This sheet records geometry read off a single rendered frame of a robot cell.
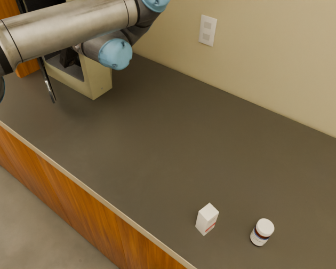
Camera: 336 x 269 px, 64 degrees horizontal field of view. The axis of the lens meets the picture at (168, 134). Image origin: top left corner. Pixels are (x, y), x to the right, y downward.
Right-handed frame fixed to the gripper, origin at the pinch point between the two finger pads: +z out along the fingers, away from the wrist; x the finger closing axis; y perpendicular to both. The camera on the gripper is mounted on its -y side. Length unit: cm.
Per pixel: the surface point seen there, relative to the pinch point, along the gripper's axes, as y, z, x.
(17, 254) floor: -128, 24, 44
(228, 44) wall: -15, -40, -54
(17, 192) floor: -128, 62, 20
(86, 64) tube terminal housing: -17.4, -3.7, -11.4
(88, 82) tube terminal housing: -25.4, -2.9, -11.2
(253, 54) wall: -15, -51, -54
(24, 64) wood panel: -29.1, 33.3, -6.1
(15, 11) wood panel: -7.4, 33.3, -10.7
